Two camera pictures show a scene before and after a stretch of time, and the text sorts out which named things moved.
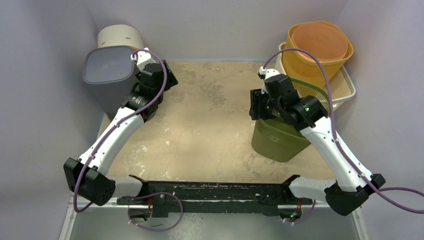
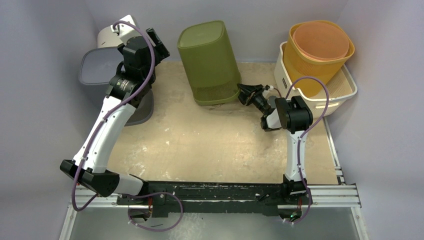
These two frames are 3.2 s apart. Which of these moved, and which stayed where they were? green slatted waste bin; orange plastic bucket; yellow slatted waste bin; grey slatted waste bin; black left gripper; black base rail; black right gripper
Moved: green slatted waste bin; black right gripper; black left gripper
Stayed: grey slatted waste bin; yellow slatted waste bin; orange plastic bucket; black base rail
